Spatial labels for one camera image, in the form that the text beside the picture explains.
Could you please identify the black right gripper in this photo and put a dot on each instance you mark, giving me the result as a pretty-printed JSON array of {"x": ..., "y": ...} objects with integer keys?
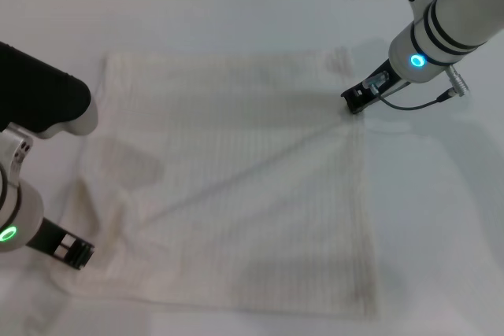
[{"x": 374, "y": 86}]

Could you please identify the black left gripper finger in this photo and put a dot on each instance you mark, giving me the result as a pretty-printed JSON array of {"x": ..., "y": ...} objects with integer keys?
[
  {"x": 80, "y": 260},
  {"x": 87, "y": 249}
]

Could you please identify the white ribbed towel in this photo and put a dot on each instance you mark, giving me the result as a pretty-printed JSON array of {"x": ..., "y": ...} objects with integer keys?
[{"x": 244, "y": 163}]

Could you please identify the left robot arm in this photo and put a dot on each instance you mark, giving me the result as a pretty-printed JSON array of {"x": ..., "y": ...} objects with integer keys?
[{"x": 35, "y": 92}]

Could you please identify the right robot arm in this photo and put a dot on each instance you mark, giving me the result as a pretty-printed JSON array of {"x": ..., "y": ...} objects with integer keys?
[{"x": 445, "y": 17}]

